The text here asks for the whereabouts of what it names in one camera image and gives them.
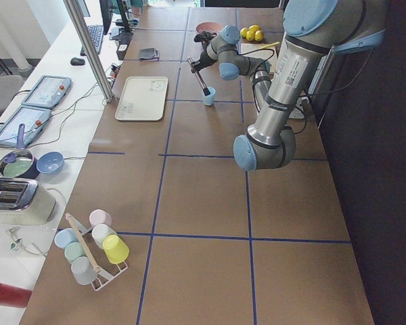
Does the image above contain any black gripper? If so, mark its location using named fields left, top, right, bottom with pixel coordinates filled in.
left=191, top=32, right=220, bottom=72

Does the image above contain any aluminium frame post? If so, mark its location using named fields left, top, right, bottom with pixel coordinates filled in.
left=64, top=0, right=114, bottom=103

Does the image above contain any white cup on rack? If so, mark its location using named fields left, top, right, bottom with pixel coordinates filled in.
left=91, top=223, right=117, bottom=249

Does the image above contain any blue teach pendant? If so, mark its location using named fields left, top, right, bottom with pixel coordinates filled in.
left=22, top=75, right=72, bottom=110
left=0, top=106, right=51, bottom=148

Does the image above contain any cream bear serving tray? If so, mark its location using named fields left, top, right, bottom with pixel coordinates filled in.
left=115, top=77, right=168, bottom=121

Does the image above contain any pink bowl of ice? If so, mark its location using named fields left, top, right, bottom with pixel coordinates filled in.
left=196, top=22, right=223, bottom=33

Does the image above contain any blue bowl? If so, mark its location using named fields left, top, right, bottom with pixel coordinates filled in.
left=37, top=152, right=64, bottom=174

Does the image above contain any grey cup on rack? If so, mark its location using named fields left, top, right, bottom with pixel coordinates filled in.
left=71, top=256, right=97, bottom=285

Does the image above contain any black keyboard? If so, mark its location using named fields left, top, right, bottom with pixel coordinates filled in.
left=87, top=24, right=104, bottom=54

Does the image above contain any light blue plastic cup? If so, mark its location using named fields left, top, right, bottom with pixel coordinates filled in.
left=202, top=87, right=216, bottom=106

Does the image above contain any white wire cup rack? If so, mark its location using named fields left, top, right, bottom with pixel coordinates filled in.
left=64, top=213, right=129, bottom=292

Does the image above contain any blue saucepan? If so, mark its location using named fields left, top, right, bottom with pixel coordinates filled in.
left=0, top=123, right=39, bottom=179

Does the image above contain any red bottle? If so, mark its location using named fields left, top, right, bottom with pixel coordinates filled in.
left=0, top=282, right=32, bottom=308

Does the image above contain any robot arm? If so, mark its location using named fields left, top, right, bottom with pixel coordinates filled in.
left=191, top=1, right=390, bottom=171

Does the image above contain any yellow cup on rack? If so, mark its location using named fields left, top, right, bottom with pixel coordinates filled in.
left=102, top=234, right=130, bottom=264

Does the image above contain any folded grey cloth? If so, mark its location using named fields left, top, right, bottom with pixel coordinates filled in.
left=138, top=47, right=160, bottom=61

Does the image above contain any black computer mouse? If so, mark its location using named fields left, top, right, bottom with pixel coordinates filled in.
left=70, top=57, right=85, bottom=66

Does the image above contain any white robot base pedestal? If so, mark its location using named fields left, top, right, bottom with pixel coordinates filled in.
left=289, top=97, right=309, bottom=119

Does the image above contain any whole yellow lemon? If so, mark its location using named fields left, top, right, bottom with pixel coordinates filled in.
left=246, top=30, right=255, bottom=41
left=240, top=28, right=248, bottom=38
left=248, top=25, right=261, bottom=32
left=254, top=30, right=264, bottom=42

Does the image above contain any green cup on rack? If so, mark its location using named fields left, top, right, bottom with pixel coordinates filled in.
left=64, top=242, right=85, bottom=264

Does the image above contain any wooden cutting board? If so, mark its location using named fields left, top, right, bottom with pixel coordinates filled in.
left=240, top=43, right=277, bottom=75

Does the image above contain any silver toaster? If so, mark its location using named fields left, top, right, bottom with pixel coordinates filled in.
left=0, top=177, right=55, bottom=225

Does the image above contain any blue cup on rack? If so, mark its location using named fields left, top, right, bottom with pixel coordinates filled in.
left=53, top=228, right=78, bottom=249

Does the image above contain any yellow-green plastic knife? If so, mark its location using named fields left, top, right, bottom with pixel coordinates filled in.
left=259, top=41, right=280, bottom=49

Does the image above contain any pink cup on rack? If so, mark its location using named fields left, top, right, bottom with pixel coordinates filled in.
left=89, top=209, right=112, bottom=228

